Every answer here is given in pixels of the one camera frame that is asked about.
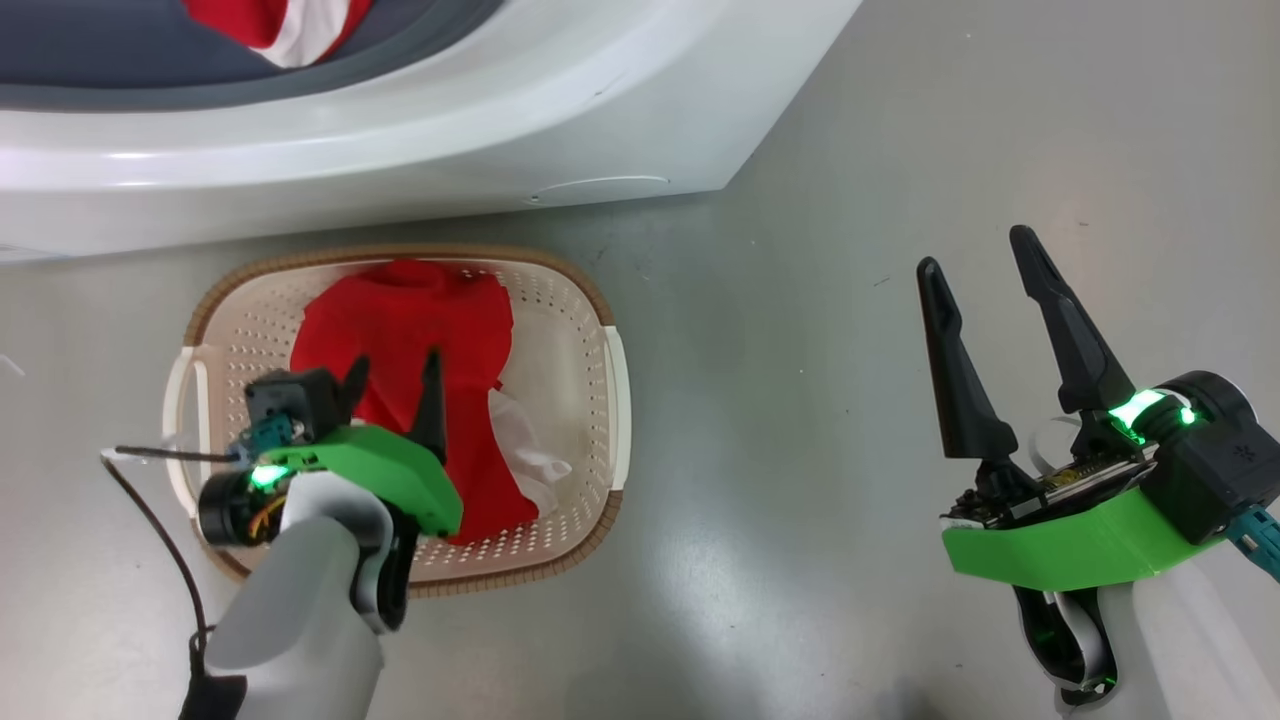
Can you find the round white filter cover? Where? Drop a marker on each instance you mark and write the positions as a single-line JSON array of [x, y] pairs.
[[600, 190]]

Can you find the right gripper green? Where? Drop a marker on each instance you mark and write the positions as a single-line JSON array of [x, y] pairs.
[[1060, 550]]

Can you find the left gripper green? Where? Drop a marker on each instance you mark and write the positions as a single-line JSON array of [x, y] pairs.
[[390, 470]]

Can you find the red garment with number print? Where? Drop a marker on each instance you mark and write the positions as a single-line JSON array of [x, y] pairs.
[[400, 320]]

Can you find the grey rubber door gasket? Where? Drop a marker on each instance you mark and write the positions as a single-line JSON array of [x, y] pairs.
[[100, 50]]

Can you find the teal left camera connector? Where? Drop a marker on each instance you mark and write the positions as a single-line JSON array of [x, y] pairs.
[[265, 435]]

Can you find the cream perforated laundry basket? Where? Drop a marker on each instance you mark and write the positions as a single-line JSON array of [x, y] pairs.
[[560, 330]]

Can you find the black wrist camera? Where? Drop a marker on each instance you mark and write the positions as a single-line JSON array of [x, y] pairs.
[[1220, 460], [295, 400]]

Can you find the teal right camera connector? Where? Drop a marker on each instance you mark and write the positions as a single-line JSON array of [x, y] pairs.
[[1260, 535]]

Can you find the teal camera connector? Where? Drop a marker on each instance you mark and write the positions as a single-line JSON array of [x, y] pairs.
[[265, 435], [1260, 535]]

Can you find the white front-load washing machine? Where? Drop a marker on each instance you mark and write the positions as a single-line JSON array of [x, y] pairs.
[[400, 150]]

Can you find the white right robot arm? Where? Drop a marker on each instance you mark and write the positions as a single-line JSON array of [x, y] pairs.
[[1180, 650]]

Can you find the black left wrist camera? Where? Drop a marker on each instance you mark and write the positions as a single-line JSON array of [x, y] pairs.
[[295, 400]]

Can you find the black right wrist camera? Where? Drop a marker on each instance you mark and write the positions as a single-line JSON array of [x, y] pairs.
[[1220, 460]]

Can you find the red garment with white stripe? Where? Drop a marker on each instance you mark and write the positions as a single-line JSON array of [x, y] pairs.
[[230, 15]]

